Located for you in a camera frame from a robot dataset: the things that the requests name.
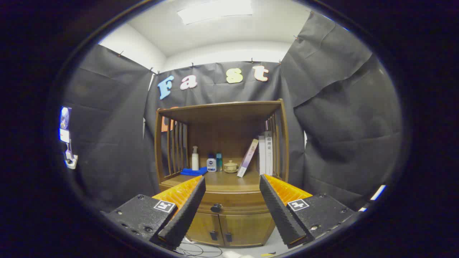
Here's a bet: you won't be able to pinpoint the ceiling light panel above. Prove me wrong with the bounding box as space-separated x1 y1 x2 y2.
177 0 254 25

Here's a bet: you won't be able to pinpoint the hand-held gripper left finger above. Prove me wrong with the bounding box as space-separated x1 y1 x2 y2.
104 175 207 251

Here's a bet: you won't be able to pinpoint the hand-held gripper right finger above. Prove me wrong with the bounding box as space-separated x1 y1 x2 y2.
259 174 355 249

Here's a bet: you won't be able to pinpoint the wooden cabinet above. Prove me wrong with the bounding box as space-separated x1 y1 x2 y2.
154 99 290 248

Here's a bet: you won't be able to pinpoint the wooden cabinet door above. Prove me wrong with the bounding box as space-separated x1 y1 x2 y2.
186 212 224 247
219 213 275 248

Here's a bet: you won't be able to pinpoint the black cable tangle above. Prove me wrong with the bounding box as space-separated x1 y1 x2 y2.
176 241 223 258

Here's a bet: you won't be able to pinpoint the white purple book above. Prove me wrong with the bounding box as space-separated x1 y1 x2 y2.
237 139 259 178

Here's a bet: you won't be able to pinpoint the white book black lettering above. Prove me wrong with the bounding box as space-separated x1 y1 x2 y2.
265 131 274 176

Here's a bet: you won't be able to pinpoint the wooden drawer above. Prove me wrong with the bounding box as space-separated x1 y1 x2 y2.
194 191 269 215

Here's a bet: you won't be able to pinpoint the wooden countertop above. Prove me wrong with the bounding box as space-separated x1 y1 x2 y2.
160 170 273 194

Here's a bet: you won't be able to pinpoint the white wall device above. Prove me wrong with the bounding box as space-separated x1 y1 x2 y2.
64 140 78 169

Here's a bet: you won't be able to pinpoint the wall poster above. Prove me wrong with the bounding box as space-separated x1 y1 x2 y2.
59 106 72 143

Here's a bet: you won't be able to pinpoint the blue folded cloth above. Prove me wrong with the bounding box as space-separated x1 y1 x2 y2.
180 167 208 176

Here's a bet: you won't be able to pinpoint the white panel black marks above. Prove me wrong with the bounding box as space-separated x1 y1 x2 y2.
359 185 387 212

